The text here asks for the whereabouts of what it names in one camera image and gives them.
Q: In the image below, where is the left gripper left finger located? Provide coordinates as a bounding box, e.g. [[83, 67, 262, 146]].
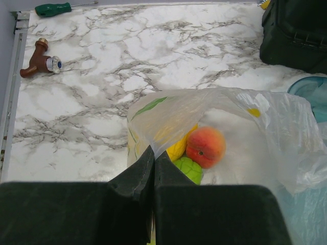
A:
[[1, 148, 154, 244]]

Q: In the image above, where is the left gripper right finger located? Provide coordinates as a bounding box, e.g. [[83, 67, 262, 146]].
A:
[[154, 154, 291, 244]]

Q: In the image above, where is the green fake fruit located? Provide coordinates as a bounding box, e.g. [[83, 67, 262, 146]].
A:
[[173, 157, 202, 185]]

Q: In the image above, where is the yellow fake fruit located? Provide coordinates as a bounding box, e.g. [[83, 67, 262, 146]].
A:
[[153, 123, 199, 161]]

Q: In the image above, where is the fake peach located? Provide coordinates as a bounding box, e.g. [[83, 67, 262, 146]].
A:
[[186, 127, 226, 169]]

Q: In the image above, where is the translucent printed plastic bag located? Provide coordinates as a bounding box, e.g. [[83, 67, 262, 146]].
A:
[[127, 87, 326, 244]]

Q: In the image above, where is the brown water tap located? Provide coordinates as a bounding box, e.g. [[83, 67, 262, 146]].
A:
[[20, 38, 63, 78]]

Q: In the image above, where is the teal transparent plastic tray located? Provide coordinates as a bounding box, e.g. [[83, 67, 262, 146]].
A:
[[287, 76, 327, 123]]

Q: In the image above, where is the black toolbox red handle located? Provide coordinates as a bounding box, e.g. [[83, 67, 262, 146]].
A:
[[260, 0, 326, 74]]

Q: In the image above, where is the green handled screwdriver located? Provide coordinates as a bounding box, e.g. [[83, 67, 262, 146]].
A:
[[34, 1, 99, 18]]

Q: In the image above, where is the aluminium frame rail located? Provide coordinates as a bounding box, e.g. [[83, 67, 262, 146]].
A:
[[1, 11, 30, 182]]

